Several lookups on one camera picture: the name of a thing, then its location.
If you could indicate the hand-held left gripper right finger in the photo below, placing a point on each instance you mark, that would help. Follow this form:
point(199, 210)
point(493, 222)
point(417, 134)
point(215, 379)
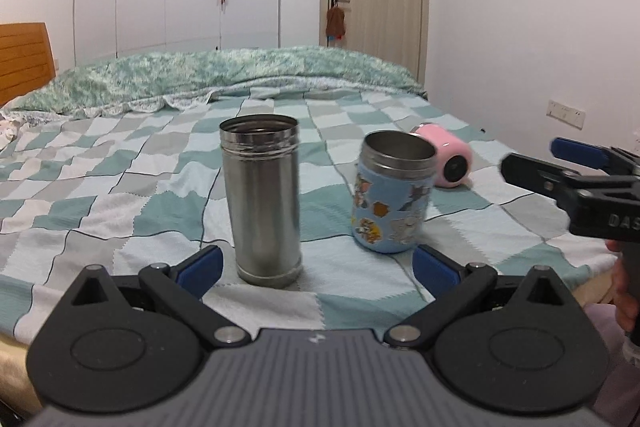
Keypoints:
point(434, 268)

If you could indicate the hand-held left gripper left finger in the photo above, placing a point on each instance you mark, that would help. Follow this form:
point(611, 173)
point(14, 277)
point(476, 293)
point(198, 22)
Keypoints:
point(204, 269)

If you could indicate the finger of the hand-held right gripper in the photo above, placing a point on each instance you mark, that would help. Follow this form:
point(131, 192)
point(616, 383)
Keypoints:
point(580, 152)
point(535, 174)

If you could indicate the pink cup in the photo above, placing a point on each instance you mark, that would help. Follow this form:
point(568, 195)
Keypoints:
point(450, 157)

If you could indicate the blue cartoon print cup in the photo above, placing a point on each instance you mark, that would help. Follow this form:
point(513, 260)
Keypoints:
point(392, 197)

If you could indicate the tall stainless steel cup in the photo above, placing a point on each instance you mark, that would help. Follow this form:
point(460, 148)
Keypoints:
point(264, 202)

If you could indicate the person's right hand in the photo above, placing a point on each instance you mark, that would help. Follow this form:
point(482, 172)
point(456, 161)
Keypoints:
point(622, 287)

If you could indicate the checked teal grey blanket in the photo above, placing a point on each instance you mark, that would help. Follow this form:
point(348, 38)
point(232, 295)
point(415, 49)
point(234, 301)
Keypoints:
point(125, 187)

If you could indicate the green floral duvet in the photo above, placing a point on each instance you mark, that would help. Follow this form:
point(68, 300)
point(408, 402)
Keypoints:
point(225, 72)

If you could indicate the patterned pillow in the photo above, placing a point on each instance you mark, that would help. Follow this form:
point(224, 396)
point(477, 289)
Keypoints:
point(9, 126)

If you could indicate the wooden headboard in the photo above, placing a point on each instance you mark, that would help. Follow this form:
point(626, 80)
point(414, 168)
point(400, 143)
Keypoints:
point(22, 59)

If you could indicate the white wall socket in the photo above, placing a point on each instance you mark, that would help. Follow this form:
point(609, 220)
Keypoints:
point(566, 113)

